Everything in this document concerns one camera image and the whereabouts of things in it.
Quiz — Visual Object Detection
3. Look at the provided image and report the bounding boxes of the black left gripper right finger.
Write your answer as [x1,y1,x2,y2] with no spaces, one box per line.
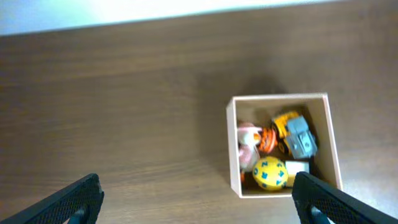
[292,172,397,224]

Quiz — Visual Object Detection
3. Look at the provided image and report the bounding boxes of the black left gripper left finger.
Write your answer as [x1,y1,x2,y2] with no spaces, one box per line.
[1,174,104,224]

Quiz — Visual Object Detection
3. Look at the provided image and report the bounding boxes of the colourful puzzle cube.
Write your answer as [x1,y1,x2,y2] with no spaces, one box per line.
[285,161,310,187]

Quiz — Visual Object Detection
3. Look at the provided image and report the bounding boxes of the yellow ball with blue letters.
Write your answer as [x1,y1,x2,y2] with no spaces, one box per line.
[252,156,289,191]

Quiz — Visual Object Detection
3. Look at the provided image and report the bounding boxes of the yellow and grey toy truck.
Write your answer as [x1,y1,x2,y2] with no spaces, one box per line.
[271,111,318,159]

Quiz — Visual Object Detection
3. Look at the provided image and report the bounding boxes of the orange round lattice toy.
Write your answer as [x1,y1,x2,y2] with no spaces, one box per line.
[259,128,278,154]

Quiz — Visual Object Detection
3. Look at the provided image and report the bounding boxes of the white duck toy pink hat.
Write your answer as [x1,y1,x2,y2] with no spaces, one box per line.
[237,122,262,183]

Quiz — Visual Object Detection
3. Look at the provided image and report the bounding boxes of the white open cardboard box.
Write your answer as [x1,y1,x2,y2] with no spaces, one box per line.
[226,93,343,198]

